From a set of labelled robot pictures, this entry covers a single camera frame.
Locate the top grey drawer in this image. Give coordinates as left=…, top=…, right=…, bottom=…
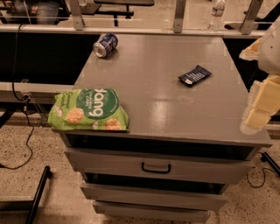
left=65, top=148, right=252, bottom=184

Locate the clear plastic water bottle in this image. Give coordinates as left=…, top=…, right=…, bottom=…
left=207, top=0, right=226, bottom=32

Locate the dark blue rxbar wrapper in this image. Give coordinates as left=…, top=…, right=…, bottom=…
left=178, top=65, right=212, bottom=87

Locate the grey metal rail frame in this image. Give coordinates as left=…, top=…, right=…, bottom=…
left=0, top=0, right=274, bottom=39

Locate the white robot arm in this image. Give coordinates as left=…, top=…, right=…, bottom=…
left=239, top=19, right=280, bottom=135

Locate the black metal floor leg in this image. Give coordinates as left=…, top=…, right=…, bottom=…
left=25, top=166, right=53, bottom=224

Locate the bottom grey drawer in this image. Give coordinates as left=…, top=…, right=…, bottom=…
left=93, top=201, right=210, bottom=223

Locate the grey drawer cabinet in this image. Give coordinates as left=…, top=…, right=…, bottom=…
left=52, top=33, right=274, bottom=224

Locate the green rice chip bag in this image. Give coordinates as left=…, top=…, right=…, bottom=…
left=48, top=88, right=129, bottom=131

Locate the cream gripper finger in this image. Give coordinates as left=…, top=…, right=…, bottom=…
left=239, top=38, right=262, bottom=61
left=240, top=74, right=280, bottom=135

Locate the blue soda can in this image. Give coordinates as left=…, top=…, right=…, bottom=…
left=93, top=33, right=118, bottom=58

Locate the black drawer handle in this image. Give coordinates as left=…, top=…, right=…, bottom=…
left=141, top=162, right=172, bottom=174

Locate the middle grey drawer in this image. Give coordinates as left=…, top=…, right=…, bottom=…
left=80, top=183, right=227, bottom=211

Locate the black cable on floor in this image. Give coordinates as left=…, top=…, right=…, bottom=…
left=0, top=24, right=35, bottom=171

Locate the grey drawer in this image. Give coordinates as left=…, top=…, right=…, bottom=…
left=93, top=201, right=210, bottom=223
left=65, top=148, right=252, bottom=184
left=80, top=183, right=227, bottom=211

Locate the black cable right floor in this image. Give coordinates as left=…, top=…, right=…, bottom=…
left=246, top=151, right=280, bottom=189

